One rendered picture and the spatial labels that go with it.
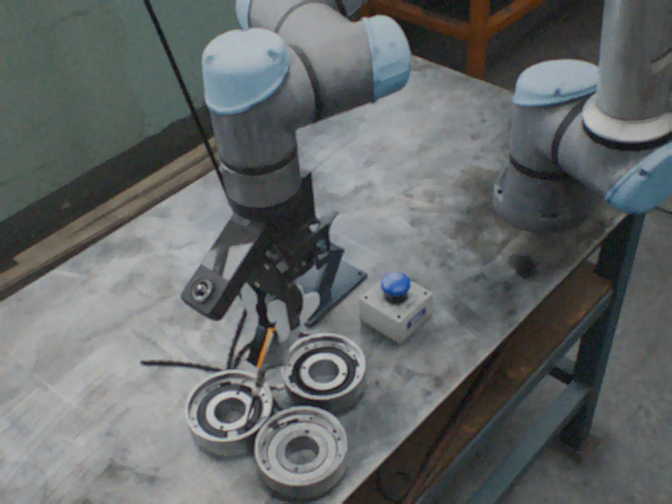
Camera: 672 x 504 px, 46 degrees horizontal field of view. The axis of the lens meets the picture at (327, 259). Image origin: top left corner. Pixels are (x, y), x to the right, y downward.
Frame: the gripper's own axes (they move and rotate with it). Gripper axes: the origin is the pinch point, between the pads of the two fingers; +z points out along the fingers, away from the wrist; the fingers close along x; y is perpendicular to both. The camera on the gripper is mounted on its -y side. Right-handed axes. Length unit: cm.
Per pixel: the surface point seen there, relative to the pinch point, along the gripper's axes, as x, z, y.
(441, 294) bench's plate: -4.4, 13.2, 27.9
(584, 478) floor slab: -20, 93, 66
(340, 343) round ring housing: -0.7, 10.2, 10.4
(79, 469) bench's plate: 13.4, 13.1, -21.7
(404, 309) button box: -4.5, 8.7, 19.0
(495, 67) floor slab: 93, 94, 212
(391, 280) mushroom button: -1.8, 5.7, 20.0
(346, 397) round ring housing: -6.8, 10.0, 4.1
